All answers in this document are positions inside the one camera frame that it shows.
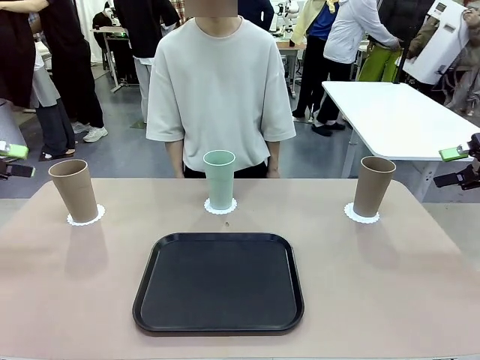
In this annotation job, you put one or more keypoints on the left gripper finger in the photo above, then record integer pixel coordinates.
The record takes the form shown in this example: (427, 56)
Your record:
(13, 150)
(18, 171)

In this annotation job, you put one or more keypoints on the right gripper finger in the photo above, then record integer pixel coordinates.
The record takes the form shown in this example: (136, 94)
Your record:
(453, 153)
(457, 180)

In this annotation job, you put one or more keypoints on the brown plastic cup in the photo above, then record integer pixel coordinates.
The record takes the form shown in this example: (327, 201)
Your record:
(371, 187)
(73, 195)

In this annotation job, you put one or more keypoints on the white paper doily coaster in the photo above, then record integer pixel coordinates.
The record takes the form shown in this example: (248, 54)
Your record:
(350, 214)
(86, 223)
(221, 212)

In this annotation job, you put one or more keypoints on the pale green plastic cup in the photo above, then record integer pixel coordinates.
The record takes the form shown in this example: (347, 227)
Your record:
(220, 183)

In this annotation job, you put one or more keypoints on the person's right forearm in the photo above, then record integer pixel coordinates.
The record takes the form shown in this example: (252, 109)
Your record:
(174, 157)

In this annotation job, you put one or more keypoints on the person's left forearm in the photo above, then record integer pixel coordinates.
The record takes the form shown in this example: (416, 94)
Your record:
(275, 157)

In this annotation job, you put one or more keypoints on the person's right hand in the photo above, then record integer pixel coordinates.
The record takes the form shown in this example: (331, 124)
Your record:
(180, 173)

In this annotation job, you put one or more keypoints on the person's left hand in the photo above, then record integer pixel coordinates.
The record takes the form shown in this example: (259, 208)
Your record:
(275, 173)

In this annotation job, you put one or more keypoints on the person in grey skirt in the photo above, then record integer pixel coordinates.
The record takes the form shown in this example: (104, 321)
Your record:
(48, 112)

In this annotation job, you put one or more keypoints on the person in beige coat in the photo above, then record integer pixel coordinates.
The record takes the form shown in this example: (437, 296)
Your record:
(467, 86)

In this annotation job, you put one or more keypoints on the white rectangular table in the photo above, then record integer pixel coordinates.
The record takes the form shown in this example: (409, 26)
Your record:
(393, 116)

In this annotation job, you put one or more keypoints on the person in black dress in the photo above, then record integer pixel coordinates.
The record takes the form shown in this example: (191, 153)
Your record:
(15, 56)

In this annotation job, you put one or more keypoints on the black stand pole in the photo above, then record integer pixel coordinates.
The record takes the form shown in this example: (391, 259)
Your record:
(400, 63)

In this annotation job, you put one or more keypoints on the large white appliance box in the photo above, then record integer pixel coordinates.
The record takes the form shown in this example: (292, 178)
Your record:
(438, 45)

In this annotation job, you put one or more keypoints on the person with white sneakers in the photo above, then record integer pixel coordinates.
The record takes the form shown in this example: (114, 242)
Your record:
(71, 56)

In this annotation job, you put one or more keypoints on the person in dark brown jacket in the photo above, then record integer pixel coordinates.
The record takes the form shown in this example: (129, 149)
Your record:
(405, 15)

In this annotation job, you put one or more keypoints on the grey metal-legged desk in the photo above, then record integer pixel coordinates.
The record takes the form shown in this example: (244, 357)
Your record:
(108, 30)

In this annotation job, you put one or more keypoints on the person in lime green trousers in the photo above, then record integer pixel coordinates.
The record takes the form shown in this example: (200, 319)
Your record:
(348, 33)

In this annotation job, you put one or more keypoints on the person in yellow cardigan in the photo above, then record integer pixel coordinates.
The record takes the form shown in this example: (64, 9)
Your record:
(315, 75)

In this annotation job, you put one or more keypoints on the person in black top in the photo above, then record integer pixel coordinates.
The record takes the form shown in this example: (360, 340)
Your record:
(138, 30)

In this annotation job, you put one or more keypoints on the wooden desk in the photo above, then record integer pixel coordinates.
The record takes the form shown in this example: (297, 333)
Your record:
(288, 47)

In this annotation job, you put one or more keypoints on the person in beige sweatshirt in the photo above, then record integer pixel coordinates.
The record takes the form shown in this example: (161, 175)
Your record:
(221, 93)

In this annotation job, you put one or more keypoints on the black plastic tray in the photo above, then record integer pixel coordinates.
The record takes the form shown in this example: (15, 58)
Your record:
(221, 285)

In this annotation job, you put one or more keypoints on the person in dark navy top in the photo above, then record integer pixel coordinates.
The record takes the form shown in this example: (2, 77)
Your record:
(255, 11)

